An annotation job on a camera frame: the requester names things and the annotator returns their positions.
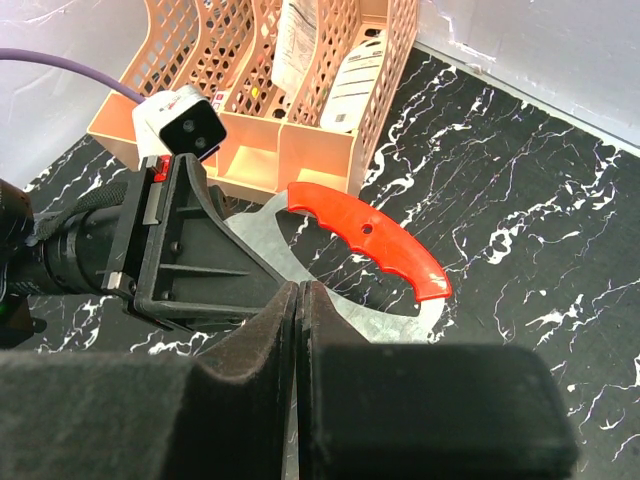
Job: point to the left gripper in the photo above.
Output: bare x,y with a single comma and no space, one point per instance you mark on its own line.
159,243

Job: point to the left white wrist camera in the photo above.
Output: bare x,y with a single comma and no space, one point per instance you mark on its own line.
177,122

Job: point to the white labelled packet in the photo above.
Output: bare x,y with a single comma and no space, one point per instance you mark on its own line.
352,86

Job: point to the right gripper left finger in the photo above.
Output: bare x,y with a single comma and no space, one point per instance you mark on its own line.
219,415

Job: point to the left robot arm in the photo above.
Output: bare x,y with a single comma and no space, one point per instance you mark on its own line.
15,270

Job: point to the pink desk organizer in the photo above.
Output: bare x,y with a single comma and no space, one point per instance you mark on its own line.
226,50

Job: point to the white paper card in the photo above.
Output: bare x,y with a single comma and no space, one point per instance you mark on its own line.
295,45

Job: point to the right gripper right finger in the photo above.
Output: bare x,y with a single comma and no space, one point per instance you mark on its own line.
418,411

